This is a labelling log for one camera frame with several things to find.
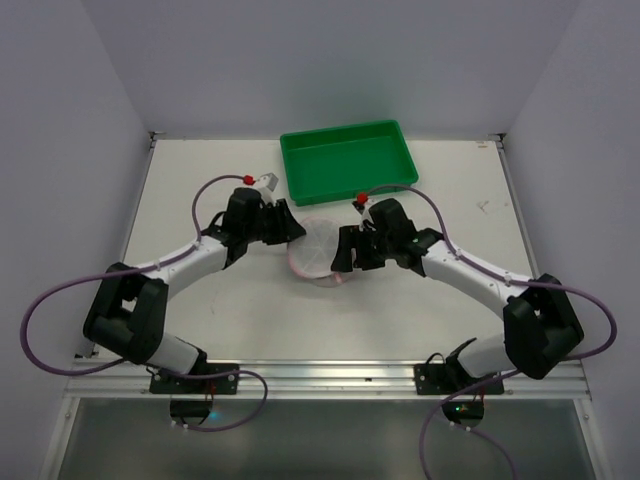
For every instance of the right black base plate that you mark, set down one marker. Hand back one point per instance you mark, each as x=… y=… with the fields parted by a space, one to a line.
x=440 y=375

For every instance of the white pink mesh laundry bag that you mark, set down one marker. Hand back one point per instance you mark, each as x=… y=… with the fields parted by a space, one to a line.
x=310 y=257

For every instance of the green plastic tray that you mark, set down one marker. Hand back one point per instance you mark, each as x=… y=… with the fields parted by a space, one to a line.
x=337 y=163

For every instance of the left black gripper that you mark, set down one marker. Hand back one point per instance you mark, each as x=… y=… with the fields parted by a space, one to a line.
x=273 y=222

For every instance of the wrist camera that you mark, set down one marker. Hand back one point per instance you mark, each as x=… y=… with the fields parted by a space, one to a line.
x=362 y=204
x=266 y=185

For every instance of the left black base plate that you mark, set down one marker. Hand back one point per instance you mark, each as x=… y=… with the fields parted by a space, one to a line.
x=207 y=379

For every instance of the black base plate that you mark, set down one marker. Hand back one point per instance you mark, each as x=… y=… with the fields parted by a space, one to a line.
x=207 y=379
x=440 y=375

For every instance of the aluminium mounting rail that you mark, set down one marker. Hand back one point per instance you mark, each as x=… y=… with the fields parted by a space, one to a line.
x=336 y=380

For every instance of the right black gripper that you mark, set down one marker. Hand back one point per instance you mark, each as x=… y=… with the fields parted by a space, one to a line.
x=360 y=248

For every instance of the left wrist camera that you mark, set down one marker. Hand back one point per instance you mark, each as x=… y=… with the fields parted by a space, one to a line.
x=266 y=185

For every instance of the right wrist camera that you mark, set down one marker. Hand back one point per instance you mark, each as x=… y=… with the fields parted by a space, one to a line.
x=362 y=204

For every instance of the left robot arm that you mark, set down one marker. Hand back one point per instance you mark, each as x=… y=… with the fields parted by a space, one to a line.
x=127 y=316

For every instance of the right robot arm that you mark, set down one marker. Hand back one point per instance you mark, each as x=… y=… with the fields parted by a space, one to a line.
x=540 y=326

